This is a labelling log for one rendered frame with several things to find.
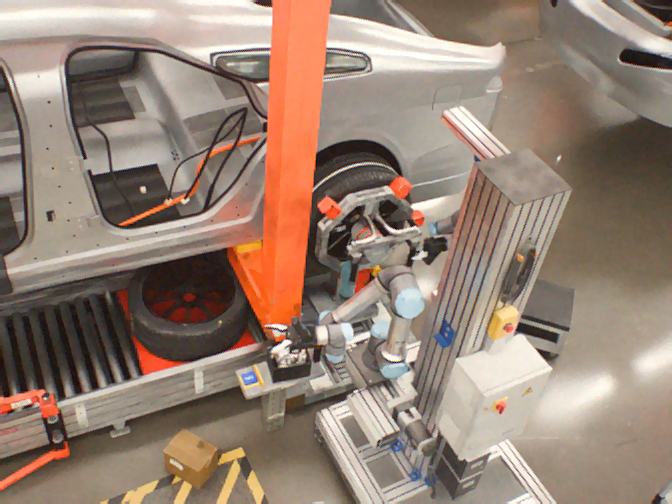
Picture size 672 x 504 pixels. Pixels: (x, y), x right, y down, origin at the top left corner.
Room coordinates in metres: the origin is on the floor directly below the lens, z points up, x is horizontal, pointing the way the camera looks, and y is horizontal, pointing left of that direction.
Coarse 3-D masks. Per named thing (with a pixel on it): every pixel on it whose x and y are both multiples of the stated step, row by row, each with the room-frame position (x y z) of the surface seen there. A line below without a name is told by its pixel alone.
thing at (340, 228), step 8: (360, 208) 3.19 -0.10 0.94; (384, 208) 3.39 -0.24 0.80; (392, 208) 3.29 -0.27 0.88; (384, 216) 3.35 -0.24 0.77; (344, 224) 3.14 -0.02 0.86; (352, 224) 3.20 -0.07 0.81; (376, 224) 3.24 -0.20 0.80; (392, 224) 3.28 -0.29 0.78; (336, 232) 3.33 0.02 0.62; (344, 232) 3.14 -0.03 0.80; (384, 232) 3.27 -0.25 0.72; (328, 240) 3.23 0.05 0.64; (336, 240) 3.11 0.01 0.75; (344, 240) 3.27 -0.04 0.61; (352, 240) 3.16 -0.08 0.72; (328, 248) 3.09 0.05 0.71; (336, 248) 3.18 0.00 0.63; (344, 248) 3.15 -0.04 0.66; (336, 256) 3.10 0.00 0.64; (344, 256) 3.13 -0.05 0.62
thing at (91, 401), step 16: (240, 352) 2.54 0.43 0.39; (256, 352) 2.57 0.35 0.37; (176, 368) 2.38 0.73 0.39; (192, 368) 2.40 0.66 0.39; (208, 368) 2.44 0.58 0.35; (224, 368) 2.48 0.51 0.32; (240, 368) 2.52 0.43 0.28; (112, 384) 2.24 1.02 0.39; (128, 384) 2.25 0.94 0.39; (144, 384) 2.27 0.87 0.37; (160, 384) 2.31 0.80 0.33; (176, 384) 2.35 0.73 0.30; (64, 400) 2.11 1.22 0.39; (80, 400) 2.12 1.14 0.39; (96, 400) 2.15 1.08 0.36; (112, 400) 2.19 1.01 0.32; (128, 400) 2.22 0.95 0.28; (0, 416) 1.97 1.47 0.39; (16, 416) 1.99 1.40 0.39; (32, 416) 2.00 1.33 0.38; (64, 416) 2.07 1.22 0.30; (80, 416) 2.10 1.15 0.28; (0, 432) 1.93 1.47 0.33; (16, 432) 1.96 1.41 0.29
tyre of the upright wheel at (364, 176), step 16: (336, 160) 3.28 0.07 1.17; (352, 160) 3.28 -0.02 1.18; (368, 160) 3.32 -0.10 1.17; (384, 160) 3.43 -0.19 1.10; (320, 176) 3.19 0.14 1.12; (336, 176) 3.17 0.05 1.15; (352, 176) 3.16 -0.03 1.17; (368, 176) 3.17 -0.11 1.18; (384, 176) 3.21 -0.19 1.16; (320, 192) 3.10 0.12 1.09; (336, 192) 3.07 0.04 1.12; (352, 192) 3.11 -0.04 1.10
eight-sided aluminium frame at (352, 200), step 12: (360, 192) 3.10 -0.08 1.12; (372, 192) 3.13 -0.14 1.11; (384, 192) 3.13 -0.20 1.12; (348, 204) 3.02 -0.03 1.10; (360, 204) 3.04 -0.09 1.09; (396, 204) 3.16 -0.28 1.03; (408, 204) 3.23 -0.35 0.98; (336, 216) 2.99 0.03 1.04; (324, 228) 2.95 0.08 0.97; (324, 240) 2.95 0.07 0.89; (324, 252) 2.96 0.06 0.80; (336, 264) 3.00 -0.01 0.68; (360, 264) 3.09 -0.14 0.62; (372, 264) 3.12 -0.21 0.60
